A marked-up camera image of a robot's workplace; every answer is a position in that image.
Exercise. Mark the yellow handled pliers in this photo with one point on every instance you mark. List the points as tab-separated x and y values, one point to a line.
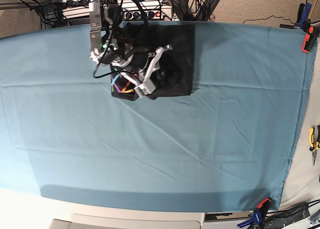
314	142

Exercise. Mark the blue orange clamp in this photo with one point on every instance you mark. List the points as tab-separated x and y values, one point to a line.
258	217

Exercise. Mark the blue handled clamp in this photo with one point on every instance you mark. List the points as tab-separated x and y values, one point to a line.
302	15

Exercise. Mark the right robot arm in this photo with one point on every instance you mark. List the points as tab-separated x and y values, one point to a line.
108	41

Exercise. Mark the black bag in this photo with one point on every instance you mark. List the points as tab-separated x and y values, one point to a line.
284	218

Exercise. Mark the black T-shirt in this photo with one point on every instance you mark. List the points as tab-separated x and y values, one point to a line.
175	77

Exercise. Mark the orange black clamp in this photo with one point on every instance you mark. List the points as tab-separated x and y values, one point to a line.
310	38

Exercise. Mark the teal table cloth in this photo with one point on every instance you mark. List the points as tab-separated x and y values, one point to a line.
223	148

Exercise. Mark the right gripper silver body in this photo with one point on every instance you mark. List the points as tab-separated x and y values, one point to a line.
137	66

